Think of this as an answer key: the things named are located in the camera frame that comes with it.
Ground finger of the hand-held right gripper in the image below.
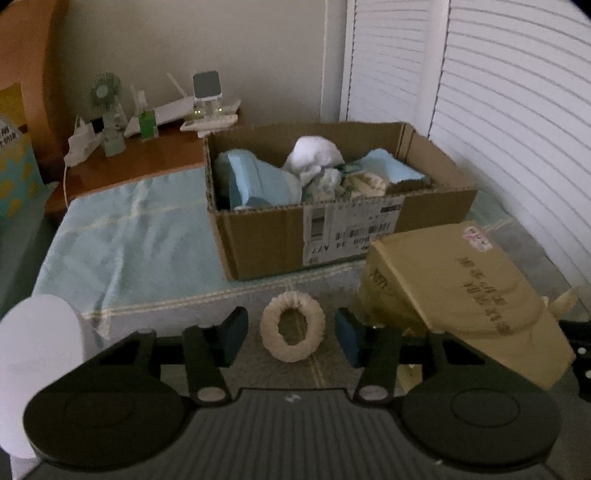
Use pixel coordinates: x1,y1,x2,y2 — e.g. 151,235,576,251
557,318,591,398

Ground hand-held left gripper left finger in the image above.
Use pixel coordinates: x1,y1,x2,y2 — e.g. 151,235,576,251
98,306,250,408

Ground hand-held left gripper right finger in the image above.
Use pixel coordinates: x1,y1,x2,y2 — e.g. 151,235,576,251
335,307,486,408

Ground cream scrunchie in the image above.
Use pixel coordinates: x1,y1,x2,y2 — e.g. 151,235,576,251
259,292,327,363

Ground brown cardboard box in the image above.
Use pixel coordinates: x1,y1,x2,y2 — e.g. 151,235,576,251
203,121,479,281

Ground blue face masks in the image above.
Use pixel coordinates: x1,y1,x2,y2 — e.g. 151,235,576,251
214,150,302,211

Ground light blue fluffy cloth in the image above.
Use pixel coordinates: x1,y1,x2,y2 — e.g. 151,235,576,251
358,148,426,184

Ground white soft cloth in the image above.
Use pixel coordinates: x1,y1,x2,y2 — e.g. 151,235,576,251
281,136,345,186

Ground grey checked bedsheet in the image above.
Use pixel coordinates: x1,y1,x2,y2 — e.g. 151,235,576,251
0,189,591,462

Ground tan tissue package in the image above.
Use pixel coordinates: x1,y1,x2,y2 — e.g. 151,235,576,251
357,220,581,390

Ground light blue blanket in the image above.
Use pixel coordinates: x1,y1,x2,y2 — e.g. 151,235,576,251
31,167,234,324

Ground cream knitted item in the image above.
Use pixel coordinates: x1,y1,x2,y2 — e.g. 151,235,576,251
344,172,389,198

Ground white and blue patterned cloth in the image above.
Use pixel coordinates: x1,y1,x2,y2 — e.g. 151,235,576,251
302,167,346,202

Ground clear jar with white lid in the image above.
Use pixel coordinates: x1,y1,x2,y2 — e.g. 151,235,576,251
0,295,85,459

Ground wooden nightstand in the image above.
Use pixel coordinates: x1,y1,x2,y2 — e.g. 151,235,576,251
44,121,208,217

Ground white remote control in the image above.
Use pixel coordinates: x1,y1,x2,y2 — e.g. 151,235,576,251
180,114,239,133

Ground green pump bottle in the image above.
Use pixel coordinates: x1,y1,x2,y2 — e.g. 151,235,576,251
136,89,159,140

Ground white router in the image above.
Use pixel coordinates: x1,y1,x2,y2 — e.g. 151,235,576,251
124,71,243,137

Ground white power strip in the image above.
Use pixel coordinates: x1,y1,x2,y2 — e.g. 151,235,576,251
64,116,101,168

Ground wide white louvered door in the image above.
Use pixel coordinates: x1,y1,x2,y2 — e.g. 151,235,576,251
427,0,591,298

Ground small green desk fan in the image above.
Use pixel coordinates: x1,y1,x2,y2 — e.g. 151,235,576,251
89,71,128,158

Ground narrow white louvered door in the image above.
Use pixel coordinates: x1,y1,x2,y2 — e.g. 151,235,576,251
341,0,431,136

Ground yellow and teal patterned box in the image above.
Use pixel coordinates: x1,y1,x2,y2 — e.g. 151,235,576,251
0,83,41,220

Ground wooden headboard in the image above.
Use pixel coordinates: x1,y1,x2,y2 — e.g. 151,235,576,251
0,0,71,163

